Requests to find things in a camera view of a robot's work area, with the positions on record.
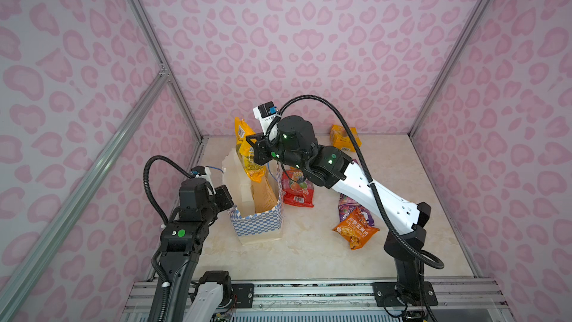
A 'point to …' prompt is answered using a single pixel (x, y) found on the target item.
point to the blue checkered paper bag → (249, 226)
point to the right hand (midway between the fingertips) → (246, 137)
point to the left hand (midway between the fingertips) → (227, 185)
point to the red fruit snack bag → (297, 190)
